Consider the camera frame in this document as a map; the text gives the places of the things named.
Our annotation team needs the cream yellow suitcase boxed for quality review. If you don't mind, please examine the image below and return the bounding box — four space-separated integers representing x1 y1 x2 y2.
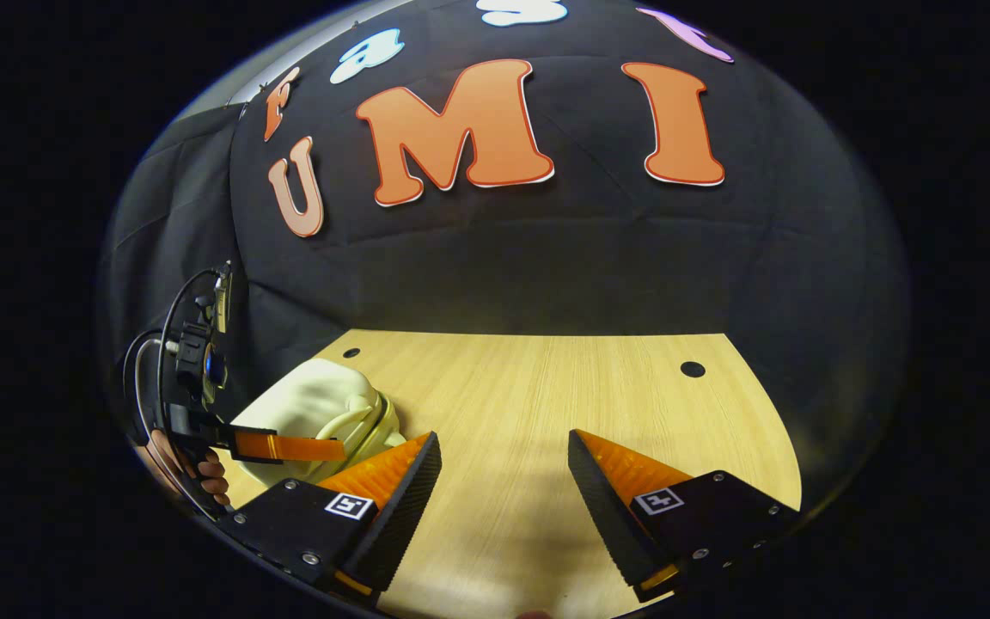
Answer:
227 358 407 488

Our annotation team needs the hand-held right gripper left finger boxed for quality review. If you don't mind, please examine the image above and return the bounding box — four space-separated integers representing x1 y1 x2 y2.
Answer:
218 430 444 607

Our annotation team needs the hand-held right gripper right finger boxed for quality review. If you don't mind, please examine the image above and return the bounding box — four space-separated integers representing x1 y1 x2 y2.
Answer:
566 428 803 604

